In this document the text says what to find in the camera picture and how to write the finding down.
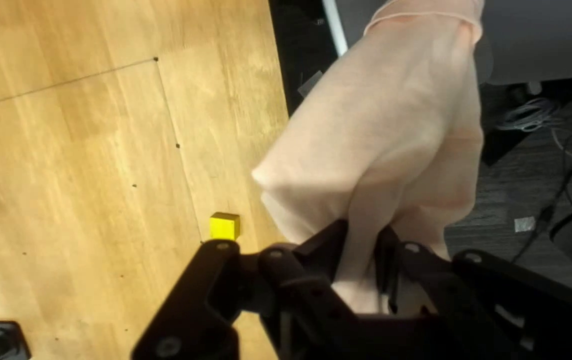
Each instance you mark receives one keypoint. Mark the pale pink cloth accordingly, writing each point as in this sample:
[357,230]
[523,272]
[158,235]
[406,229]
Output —
[378,132]

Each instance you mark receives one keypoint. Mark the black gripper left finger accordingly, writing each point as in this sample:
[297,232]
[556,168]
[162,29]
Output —
[233,306]

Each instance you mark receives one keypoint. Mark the small yellow cube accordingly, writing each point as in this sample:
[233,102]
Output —
[224,227]

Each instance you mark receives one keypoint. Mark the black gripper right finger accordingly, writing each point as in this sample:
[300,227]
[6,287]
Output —
[499,306]

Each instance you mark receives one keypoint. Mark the white metal pole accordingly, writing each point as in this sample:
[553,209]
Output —
[335,23]

